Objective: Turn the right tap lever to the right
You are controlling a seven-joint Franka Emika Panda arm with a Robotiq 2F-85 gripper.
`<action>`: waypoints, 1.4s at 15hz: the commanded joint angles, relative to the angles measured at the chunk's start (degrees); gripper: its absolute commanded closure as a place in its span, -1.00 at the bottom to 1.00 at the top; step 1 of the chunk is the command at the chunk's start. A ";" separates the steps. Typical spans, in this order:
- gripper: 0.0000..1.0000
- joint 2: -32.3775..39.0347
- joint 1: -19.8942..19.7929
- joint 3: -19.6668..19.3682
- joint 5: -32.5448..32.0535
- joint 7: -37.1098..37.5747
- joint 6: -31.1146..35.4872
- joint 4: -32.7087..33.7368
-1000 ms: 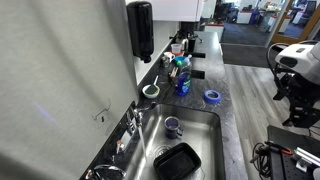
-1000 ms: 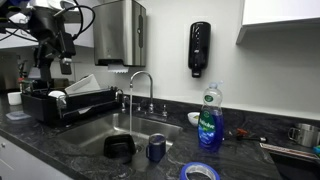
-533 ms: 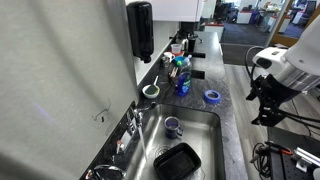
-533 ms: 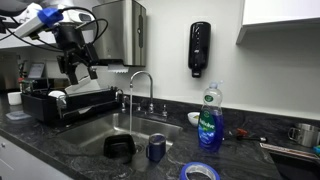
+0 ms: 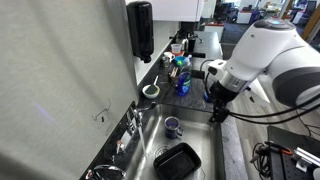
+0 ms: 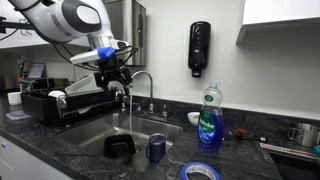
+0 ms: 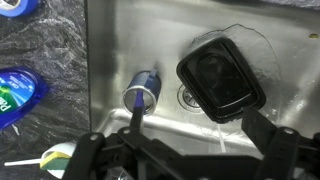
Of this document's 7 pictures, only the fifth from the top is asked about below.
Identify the orange black clamp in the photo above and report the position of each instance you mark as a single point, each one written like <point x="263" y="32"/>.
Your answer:
<point x="278" y="147"/>

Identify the small chrome tap lever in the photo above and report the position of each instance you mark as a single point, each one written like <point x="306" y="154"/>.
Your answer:
<point x="119" y="146"/>

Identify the black perforated board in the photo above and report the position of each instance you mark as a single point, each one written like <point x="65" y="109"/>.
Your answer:
<point x="293" y="166"/>

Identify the aluminium bracket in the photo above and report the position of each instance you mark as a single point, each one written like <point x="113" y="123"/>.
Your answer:
<point x="306" y="159"/>

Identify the black plastic tray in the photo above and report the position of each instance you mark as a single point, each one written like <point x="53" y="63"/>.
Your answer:
<point x="176" y="163"/>

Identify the blue tape roll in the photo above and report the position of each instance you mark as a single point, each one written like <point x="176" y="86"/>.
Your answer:
<point x="206" y="97"/>

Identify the black coffee machine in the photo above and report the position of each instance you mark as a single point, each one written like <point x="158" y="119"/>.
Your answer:
<point x="188" y="35"/>

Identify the glass jar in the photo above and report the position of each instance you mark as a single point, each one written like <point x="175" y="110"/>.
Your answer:
<point x="165" y="61"/>

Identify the blue mug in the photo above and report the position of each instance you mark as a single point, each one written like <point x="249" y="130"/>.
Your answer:
<point x="172" y="128"/>

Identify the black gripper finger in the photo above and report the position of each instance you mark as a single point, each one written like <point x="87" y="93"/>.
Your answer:
<point x="215" y="117"/>
<point x="225" y="114"/>

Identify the curved chrome faucet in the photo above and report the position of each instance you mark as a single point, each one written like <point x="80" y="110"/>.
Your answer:
<point x="106" y="171"/>

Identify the stainless steel sink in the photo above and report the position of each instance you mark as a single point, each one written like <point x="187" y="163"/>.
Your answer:
<point x="200" y="133"/>

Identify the water stream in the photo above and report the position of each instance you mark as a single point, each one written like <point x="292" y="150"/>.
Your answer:
<point x="142" y="141"/>

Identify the chrome tap spout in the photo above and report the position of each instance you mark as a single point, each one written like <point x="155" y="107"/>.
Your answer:
<point x="138" y="119"/>

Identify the blue dish soap bottle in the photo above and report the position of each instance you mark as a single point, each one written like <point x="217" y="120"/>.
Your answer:
<point x="184" y="81"/>

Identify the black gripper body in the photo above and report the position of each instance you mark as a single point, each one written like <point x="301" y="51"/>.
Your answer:
<point x="222" y="93"/>

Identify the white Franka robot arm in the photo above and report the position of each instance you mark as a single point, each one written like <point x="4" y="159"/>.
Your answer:
<point x="266" y="50"/>

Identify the black wall soap dispenser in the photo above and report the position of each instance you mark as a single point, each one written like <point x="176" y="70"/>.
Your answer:
<point x="140" y="30"/>

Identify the white mug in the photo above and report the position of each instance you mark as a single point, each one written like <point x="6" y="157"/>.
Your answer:
<point x="169" y="56"/>

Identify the white ceramic bowl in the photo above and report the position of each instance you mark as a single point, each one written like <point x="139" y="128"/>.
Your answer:
<point x="150" y="93"/>

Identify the green sponge brush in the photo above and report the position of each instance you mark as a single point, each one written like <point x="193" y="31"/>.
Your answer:
<point x="152" y="88"/>

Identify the clear plastic measuring cup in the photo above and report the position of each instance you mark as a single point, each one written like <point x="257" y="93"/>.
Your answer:
<point x="176" y="48"/>

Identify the teal cup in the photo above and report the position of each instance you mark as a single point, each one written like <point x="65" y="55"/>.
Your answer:
<point x="179" y="61"/>

